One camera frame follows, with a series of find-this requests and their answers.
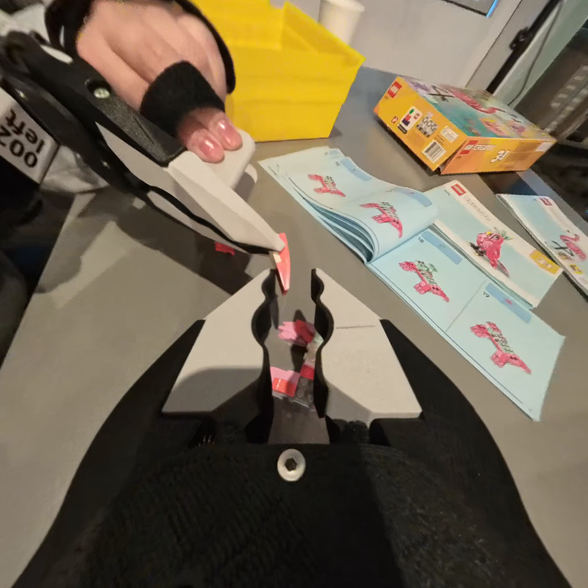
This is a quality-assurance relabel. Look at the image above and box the red slope brick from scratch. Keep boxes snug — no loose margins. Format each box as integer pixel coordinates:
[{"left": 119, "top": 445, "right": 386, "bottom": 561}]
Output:
[{"left": 274, "top": 233, "right": 292, "bottom": 295}]

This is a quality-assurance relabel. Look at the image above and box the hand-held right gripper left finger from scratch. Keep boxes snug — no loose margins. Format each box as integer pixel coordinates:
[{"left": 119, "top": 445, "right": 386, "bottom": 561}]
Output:
[{"left": 162, "top": 269, "right": 276, "bottom": 432}]

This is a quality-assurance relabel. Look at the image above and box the orange brick set box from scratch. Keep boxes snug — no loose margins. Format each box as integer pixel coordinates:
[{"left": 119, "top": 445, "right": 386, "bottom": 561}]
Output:
[{"left": 373, "top": 76, "right": 557, "bottom": 175}]

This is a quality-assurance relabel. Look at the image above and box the yellow storage bin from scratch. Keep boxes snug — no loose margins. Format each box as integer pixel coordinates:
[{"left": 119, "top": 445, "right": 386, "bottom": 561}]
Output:
[{"left": 190, "top": 0, "right": 366, "bottom": 142}]

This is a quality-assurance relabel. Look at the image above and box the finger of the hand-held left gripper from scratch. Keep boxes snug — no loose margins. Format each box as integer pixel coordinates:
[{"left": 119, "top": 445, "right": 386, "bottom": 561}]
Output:
[
  {"left": 146, "top": 190, "right": 273, "bottom": 256},
  {"left": 96, "top": 123, "right": 287, "bottom": 253}
]

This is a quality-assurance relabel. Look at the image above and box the person's left hand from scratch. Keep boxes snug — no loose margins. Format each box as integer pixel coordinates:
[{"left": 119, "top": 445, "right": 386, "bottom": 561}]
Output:
[{"left": 76, "top": 0, "right": 244, "bottom": 162}]

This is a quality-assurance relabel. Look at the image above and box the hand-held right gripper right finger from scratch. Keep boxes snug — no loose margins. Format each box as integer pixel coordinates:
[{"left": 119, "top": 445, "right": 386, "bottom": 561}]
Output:
[{"left": 311, "top": 269, "right": 424, "bottom": 435}]

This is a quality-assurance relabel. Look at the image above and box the flamingo cover instruction booklet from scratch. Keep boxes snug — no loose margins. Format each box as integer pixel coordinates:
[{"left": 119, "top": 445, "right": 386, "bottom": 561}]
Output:
[{"left": 496, "top": 194, "right": 588, "bottom": 295}]

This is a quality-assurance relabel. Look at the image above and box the white paper cup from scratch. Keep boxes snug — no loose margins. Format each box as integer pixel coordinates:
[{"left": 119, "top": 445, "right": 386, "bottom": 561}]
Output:
[{"left": 318, "top": 0, "right": 365, "bottom": 45}]

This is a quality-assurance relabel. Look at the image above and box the black tripod pole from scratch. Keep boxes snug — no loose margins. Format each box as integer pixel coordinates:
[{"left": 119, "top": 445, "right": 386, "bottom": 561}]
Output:
[{"left": 484, "top": 0, "right": 566, "bottom": 95}]

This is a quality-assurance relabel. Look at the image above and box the grey desk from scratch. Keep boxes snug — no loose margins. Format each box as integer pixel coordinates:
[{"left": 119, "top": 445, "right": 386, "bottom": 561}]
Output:
[{"left": 0, "top": 66, "right": 588, "bottom": 588}]

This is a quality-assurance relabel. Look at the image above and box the parrot cover instruction booklet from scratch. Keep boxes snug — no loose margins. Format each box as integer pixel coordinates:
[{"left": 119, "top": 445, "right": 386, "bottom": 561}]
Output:
[{"left": 425, "top": 180, "right": 564, "bottom": 309}]

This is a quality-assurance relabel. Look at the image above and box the pink brick animal model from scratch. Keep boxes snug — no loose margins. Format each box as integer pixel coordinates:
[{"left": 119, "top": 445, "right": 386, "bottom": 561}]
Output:
[{"left": 270, "top": 320, "right": 325, "bottom": 411}]

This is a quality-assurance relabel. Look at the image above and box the open light blue instruction booklet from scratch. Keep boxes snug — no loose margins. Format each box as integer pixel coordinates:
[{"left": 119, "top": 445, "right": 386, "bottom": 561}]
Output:
[{"left": 258, "top": 147, "right": 566, "bottom": 421}]

